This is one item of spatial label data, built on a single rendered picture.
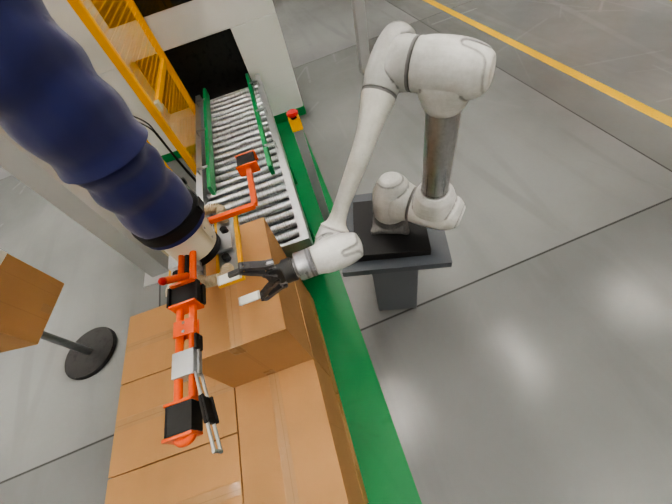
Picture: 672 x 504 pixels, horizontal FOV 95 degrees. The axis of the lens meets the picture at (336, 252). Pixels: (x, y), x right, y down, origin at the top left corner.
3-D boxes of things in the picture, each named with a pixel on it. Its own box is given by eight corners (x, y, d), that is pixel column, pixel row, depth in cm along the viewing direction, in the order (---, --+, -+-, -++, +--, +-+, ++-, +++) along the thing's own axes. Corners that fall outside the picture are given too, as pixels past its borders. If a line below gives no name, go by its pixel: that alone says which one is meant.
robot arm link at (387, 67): (353, 80, 83) (401, 85, 77) (373, 8, 80) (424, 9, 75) (368, 101, 95) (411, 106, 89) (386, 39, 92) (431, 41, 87)
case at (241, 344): (225, 284, 181) (185, 244, 148) (289, 261, 181) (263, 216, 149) (233, 388, 145) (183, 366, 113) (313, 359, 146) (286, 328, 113)
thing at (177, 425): (175, 408, 79) (162, 405, 75) (202, 398, 79) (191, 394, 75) (174, 444, 74) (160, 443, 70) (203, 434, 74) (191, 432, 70)
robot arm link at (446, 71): (418, 200, 145) (465, 213, 137) (405, 228, 140) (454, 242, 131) (423, 18, 79) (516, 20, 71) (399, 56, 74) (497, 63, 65)
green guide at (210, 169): (200, 98, 322) (195, 90, 315) (209, 95, 322) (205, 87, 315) (203, 199, 227) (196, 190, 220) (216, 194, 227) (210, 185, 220)
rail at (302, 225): (261, 93, 334) (254, 75, 319) (266, 91, 334) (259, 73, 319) (309, 256, 198) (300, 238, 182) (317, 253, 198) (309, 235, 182)
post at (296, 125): (324, 222, 266) (287, 116, 185) (331, 220, 266) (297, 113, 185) (326, 228, 262) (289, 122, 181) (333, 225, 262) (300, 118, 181)
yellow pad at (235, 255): (215, 222, 130) (209, 214, 126) (238, 214, 130) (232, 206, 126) (220, 289, 110) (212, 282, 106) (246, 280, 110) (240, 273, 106)
